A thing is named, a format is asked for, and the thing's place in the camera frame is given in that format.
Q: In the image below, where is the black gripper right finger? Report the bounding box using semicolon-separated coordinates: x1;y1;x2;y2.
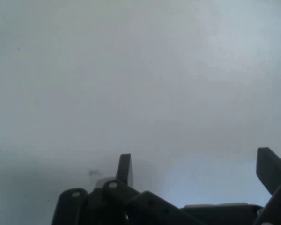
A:
253;147;281;225

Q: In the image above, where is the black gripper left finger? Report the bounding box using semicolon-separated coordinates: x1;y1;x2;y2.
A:
51;153;203;225

